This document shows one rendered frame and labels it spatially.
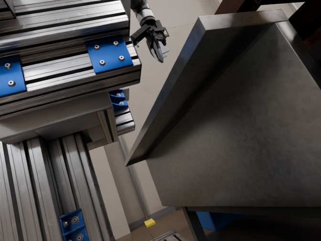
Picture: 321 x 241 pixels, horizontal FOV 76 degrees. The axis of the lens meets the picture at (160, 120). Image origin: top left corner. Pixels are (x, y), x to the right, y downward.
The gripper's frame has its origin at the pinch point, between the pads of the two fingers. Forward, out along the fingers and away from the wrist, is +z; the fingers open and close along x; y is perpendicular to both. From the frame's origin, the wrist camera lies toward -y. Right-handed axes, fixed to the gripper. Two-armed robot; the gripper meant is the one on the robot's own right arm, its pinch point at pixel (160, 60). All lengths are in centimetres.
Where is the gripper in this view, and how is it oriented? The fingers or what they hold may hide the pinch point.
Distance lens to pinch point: 90.0
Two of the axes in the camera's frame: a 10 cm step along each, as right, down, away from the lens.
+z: 3.7, 8.9, -2.7
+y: 8.9, -2.6, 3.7
